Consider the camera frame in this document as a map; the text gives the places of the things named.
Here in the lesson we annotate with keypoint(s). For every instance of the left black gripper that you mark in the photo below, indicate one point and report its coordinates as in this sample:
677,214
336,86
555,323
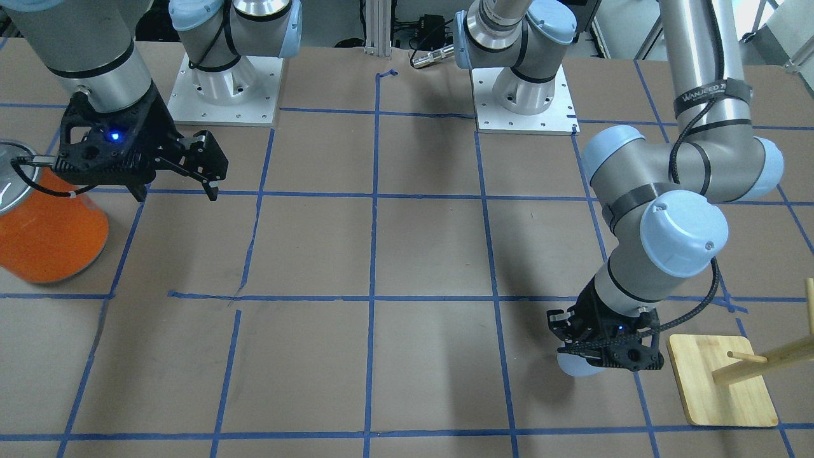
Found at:
586,316

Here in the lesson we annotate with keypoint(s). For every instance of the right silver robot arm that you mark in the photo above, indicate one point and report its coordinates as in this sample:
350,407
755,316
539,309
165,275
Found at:
90,46

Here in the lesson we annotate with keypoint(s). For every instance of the orange cylindrical can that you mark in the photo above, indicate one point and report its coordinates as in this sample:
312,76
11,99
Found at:
45,239

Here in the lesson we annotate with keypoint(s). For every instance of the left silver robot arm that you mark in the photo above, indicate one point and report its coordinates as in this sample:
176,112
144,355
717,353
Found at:
660,200

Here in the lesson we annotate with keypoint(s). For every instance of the wooden cup rack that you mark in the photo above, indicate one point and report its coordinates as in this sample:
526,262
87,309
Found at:
719,381

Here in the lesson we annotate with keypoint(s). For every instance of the aluminium frame post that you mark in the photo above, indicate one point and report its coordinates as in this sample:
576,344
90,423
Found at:
377,24

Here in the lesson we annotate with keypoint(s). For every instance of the light blue plastic cup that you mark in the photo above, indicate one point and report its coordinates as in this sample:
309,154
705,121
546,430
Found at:
577,366

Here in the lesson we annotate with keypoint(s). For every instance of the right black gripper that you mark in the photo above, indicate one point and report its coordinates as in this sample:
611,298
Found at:
154,126

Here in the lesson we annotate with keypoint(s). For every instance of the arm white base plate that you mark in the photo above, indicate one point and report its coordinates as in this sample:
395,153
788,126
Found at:
243,95
506,104

